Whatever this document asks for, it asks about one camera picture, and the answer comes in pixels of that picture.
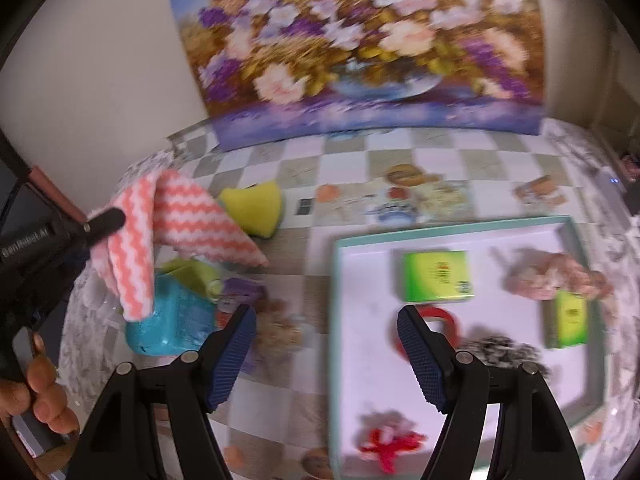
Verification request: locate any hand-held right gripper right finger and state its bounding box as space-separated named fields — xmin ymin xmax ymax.
xmin=396 ymin=305 xmax=586 ymax=480

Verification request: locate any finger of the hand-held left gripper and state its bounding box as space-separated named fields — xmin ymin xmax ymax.
xmin=67 ymin=207 xmax=127 ymax=250

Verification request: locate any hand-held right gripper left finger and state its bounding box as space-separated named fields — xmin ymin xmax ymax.
xmin=65 ymin=304 xmax=257 ymax=480

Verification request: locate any white tray with teal rim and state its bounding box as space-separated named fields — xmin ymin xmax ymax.
xmin=327 ymin=216 xmax=608 ymax=480

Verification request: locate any leopard print scrunchie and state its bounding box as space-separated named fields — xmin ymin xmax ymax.
xmin=462 ymin=334 xmax=551 ymax=376

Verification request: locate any green tissue packet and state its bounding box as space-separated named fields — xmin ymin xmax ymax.
xmin=545 ymin=290 xmax=591 ymax=350
xmin=400 ymin=250 xmax=476 ymax=304

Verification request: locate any green cloth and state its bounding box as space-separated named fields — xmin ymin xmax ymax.
xmin=160 ymin=258 xmax=223 ymax=301

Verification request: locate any red bow hair tie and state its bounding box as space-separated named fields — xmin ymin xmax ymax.
xmin=357 ymin=410 xmax=428 ymax=476

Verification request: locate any pink zigzag cloth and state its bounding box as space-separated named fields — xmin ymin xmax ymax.
xmin=89 ymin=169 xmax=270 ymax=322

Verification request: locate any pink floral cloth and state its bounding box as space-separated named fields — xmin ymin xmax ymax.
xmin=502 ymin=252 xmax=615 ymax=311

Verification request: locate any yellow sponge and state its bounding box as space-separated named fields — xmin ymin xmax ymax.
xmin=218 ymin=181 xmax=285 ymax=239

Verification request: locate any person's left hand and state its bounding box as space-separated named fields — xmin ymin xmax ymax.
xmin=0 ymin=332 xmax=81 ymax=436

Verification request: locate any red tape roll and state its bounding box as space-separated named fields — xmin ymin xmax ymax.
xmin=392 ymin=305 xmax=463 ymax=361

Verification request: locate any reddish brown chair back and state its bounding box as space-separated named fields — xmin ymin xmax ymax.
xmin=27 ymin=166 xmax=76 ymax=221

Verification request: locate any teal plastic container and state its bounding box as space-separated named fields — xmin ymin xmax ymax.
xmin=125 ymin=270 xmax=217 ymax=357

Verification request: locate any checked printed tablecloth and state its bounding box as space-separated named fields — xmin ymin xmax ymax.
xmin=60 ymin=119 xmax=640 ymax=480

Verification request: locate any white power strip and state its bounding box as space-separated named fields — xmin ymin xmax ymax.
xmin=590 ymin=165 xmax=631 ymax=201

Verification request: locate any flower painting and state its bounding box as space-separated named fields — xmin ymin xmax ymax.
xmin=165 ymin=0 xmax=547 ymax=153

